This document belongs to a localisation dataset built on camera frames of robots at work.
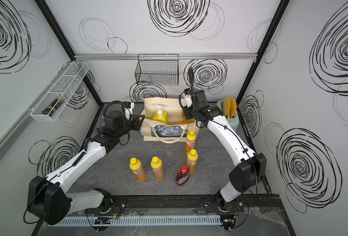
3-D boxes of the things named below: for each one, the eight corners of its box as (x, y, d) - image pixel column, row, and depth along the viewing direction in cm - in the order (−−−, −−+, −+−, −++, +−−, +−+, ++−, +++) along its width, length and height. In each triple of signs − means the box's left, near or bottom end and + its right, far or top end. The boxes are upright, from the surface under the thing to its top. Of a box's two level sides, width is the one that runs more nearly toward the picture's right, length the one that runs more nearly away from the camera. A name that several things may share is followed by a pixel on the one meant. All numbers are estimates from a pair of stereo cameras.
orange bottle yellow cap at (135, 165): (138, 181, 83) (127, 166, 65) (139, 174, 86) (129, 157, 68) (145, 181, 83) (137, 166, 65) (146, 174, 86) (138, 157, 68)
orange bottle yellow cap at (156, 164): (154, 178, 84) (148, 162, 66) (158, 172, 87) (153, 154, 69) (160, 182, 83) (156, 167, 65) (164, 176, 85) (161, 159, 67)
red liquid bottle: (178, 187, 81) (179, 176, 67) (175, 181, 83) (175, 169, 69) (187, 182, 83) (189, 171, 68) (184, 176, 85) (186, 164, 70)
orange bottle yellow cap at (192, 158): (189, 177, 85) (192, 160, 66) (184, 170, 87) (186, 152, 69) (195, 173, 86) (200, 155, 68) (190, 166, 89) (194, 147, 71)
